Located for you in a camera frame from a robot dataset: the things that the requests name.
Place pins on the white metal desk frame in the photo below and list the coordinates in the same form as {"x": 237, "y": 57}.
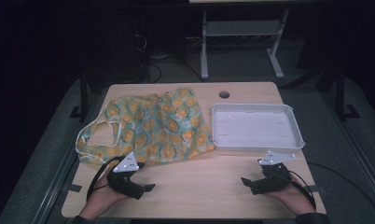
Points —
{"x": 241, "y": 28}

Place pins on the grey tape strip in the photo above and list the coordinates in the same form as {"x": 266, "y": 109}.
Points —
{"x": 74, "y": 188}
{"x": 319, "y": 188}

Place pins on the person's right hand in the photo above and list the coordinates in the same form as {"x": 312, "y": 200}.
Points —
{"x": 293, "y": 197}

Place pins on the floral green orange tote bag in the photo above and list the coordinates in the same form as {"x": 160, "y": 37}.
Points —
{"x": 163, "y": 130}

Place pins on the white plastic tray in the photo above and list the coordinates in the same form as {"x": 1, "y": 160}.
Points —
{"x": 254, "y": 127}

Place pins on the person's left hand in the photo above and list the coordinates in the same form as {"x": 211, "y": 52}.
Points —
{"x": 100, "y": 200}

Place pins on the grey metal rail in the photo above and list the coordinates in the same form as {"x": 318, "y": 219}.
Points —
{"x": 359, "y": 158}
{"x": 58, "y": 177}

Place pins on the black metal stand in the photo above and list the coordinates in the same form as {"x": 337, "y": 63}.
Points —
{"x": 84, "y": 93}
{"x": 340, "y": 93}

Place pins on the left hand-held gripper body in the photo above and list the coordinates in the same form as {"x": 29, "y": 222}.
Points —
{"x": 125, "y": 182}

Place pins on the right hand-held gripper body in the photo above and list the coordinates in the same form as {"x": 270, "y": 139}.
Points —
{"x": 274, "y": 179}

